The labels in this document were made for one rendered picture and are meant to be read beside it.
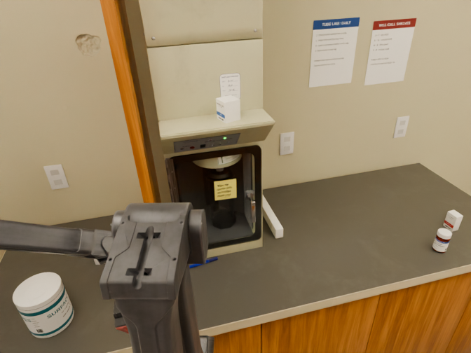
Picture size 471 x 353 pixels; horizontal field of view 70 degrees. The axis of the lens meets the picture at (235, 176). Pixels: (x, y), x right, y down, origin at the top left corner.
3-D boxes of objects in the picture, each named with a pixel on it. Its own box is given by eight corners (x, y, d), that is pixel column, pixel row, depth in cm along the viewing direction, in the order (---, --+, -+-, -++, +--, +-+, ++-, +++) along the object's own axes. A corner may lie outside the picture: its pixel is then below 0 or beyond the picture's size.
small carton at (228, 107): (216, 118, 98) (215, 98, 95) (232, 114, 100) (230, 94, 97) (225, 123, 94) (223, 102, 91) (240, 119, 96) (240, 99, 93)
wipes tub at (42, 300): (36, 308, 112) (19, 276, 104) (77, 299, 114) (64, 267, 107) (24, 344, 101) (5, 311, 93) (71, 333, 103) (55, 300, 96)
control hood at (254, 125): (162, 151, 103) (157, 120, 98) (263, 137, 109) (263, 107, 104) (165, 169, 93) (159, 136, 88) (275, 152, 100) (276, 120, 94)
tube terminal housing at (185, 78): (174, 223, 148) (144, 36, 109) (246, 210, 154) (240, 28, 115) (181, 263, 127) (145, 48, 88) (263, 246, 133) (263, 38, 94)
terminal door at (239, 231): (181, 253, 124) (166, 157, 104) (261, 238, 130) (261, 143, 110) (182, 255, 124) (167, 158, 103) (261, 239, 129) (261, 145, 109)
